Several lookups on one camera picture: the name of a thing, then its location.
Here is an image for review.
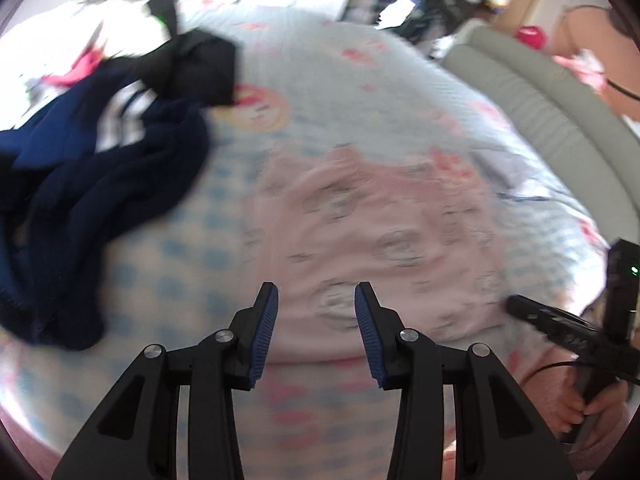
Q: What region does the red plush toy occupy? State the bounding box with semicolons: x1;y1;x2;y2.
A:
515;25;547;51

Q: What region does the folded grey cloth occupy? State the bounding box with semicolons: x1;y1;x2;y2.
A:
472;147;561;206

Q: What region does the pink buttoned pajama top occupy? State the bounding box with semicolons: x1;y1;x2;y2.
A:
247;147;506;363

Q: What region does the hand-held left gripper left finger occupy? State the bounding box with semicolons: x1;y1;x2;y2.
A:
51;282;279;480

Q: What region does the pink white plush toy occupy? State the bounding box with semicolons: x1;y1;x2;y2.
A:
552;47;618;93

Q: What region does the magenta garment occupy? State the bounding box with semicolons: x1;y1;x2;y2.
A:
45;50;108;86

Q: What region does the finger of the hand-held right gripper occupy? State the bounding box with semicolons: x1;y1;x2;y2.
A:
507;295;608;338
510;310;608;356

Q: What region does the person's right hand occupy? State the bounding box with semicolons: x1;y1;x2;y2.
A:
555;382;636;453

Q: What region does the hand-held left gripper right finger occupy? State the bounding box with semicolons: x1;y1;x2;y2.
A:
353;282;576;480

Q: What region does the white garment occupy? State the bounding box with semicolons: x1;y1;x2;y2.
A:
0;0;166;126

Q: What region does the navy striped garment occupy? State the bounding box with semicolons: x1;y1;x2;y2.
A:
0;62;211;352

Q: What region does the checkered cartoon printed blanket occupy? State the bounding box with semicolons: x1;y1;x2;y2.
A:
0;0;631;480

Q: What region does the black garment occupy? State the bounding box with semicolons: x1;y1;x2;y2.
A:
140;0;238;108

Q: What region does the grey padded headboard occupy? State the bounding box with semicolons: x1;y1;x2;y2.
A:
442;25;640;261

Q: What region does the black cable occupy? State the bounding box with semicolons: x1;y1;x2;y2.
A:
522;360;583;386

